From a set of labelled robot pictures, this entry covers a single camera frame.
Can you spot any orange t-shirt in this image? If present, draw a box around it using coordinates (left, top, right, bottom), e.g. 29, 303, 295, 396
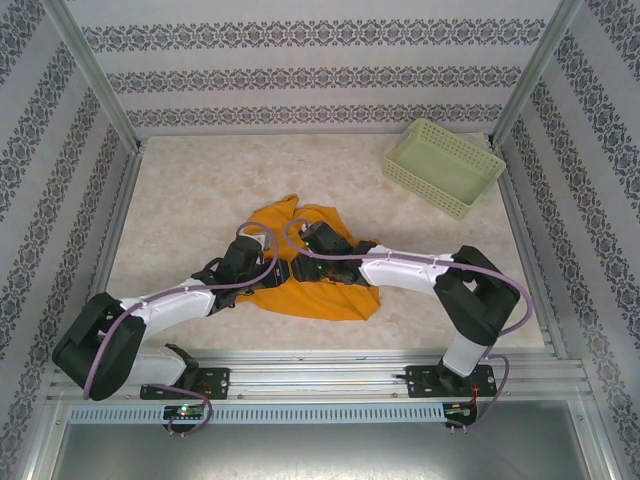
237, 194, 384, 324

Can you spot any pale green plastic basket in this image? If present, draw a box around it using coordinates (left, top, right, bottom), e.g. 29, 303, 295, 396
383, 118, 506, 221

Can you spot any left circuit board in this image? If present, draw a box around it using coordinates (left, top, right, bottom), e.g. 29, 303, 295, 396
163, 404, 206, 420

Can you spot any grey metal sheet panel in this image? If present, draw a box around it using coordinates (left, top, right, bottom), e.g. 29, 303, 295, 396
29, 399, 614, 480

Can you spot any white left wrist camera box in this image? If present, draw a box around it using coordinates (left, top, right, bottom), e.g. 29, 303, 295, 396
252, 233, 279, 256

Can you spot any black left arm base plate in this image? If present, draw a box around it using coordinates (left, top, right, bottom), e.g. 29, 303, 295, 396
139, 367, 232, 401

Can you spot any aluminium mounting rail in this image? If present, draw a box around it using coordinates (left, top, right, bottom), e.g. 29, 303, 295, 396
47, 349, 589, 401

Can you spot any aluminium left side rail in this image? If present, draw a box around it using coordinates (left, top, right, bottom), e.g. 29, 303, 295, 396
69, 144, 146, 364

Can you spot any slotted grey cable duct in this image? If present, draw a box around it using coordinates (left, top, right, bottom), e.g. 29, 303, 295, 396
67, 403, 446, 424

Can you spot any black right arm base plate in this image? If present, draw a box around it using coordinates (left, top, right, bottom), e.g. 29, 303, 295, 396
405, 364, 497, 400

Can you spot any aluminium right side rail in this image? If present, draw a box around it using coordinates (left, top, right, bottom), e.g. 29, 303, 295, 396
487, 144, 569, 359

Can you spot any aluminium left frame post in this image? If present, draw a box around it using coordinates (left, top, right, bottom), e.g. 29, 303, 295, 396
42, 0, 146, 151

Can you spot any aluminium frame post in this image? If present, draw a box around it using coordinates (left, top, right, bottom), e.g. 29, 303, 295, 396
488, 0, 584, 147
42, 0, 146, 151

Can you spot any aluminium right frame post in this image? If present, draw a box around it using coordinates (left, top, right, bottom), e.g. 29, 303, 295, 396
488, 0, 584, 147

